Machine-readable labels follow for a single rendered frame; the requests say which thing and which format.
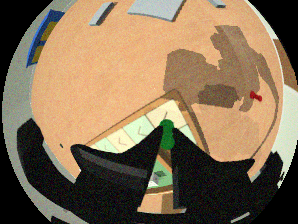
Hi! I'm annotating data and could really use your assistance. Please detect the green game pawn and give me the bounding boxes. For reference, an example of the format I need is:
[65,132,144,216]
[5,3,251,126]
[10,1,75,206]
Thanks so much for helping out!
[158,119,174,149]

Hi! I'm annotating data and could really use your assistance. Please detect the red pawn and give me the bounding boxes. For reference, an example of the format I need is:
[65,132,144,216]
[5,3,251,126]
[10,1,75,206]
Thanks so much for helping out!
[250,91,262,103]

